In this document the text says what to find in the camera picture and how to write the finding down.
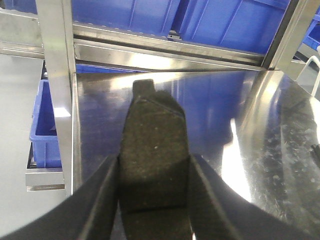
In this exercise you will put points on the small blue bin left floor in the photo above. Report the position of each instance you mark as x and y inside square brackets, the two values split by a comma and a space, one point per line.
[43, 133]

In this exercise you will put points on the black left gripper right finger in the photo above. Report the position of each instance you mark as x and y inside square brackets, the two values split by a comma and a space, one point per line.
[217, 212]

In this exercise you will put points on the large blue bin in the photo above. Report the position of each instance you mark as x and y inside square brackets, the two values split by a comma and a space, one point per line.
[246, 25]
[152, 17]

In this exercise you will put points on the large blue bin left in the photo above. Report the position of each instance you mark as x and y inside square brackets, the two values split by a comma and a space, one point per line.
[152, 17]

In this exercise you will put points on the stainless steel rack frame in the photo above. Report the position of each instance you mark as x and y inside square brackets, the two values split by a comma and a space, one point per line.
[244, 116]

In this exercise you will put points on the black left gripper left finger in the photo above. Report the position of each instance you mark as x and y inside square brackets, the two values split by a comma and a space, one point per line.
[88, 214]

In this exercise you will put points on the large blue bin right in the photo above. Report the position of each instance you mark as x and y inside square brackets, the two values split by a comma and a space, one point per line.
[246, 25]

